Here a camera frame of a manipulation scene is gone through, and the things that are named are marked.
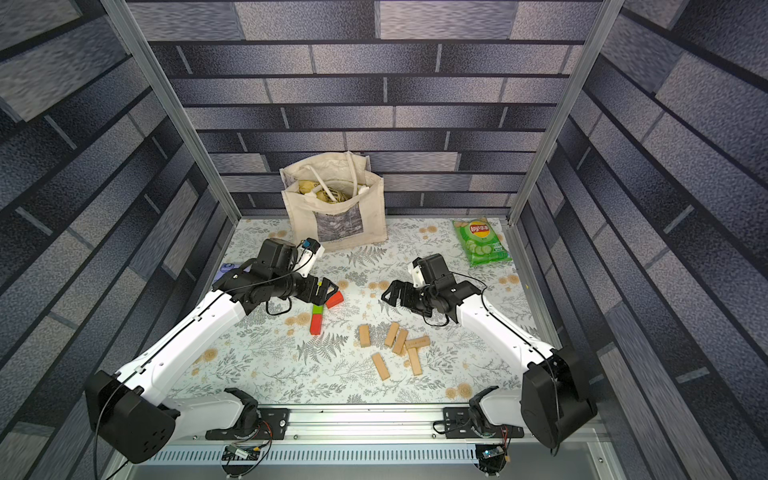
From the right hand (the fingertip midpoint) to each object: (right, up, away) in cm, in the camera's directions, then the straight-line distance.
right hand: (392, 299), depth 82 cm
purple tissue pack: (-55, +8, +16) cm, 57 cm away
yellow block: (-17, +6, -13) cm, 23 cm away
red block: (-23, -9, +8) cm, 26 cm away
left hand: (-18, +6, -5) cm, 19 cm away
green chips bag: (+32, +16, +22) cm, 42 cm away
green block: (-24, -6, +11) cm, 27 cm away
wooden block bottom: (-3, -19, +1) cm, 20 cm away
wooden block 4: (+7, -18, +1) cm, 19 cm away
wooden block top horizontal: (+8, -14, +5) cm, 17 cm away
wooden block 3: (+3, -14, +5) cm, 15 cm away
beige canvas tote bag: (-19, +30, +11) cm, 37 cm away
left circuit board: (-39, -35, -11) cm, 54 cm away
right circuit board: (+25, -37, -9) cm, 46 cm away
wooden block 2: (0, -12, +8) cm, 14 cm away
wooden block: (-8, -12, +5) cm, 15 cm away
